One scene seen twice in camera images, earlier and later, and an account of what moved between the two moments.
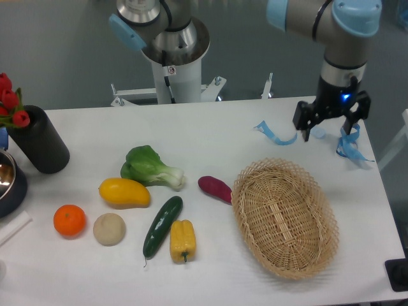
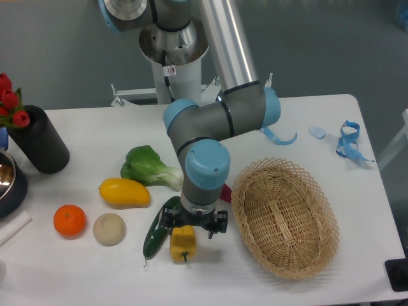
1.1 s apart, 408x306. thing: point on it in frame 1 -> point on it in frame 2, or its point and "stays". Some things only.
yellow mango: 124,194 stays
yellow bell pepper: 183,240 stays
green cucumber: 163,218 stays
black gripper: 332,100 -> 214,222
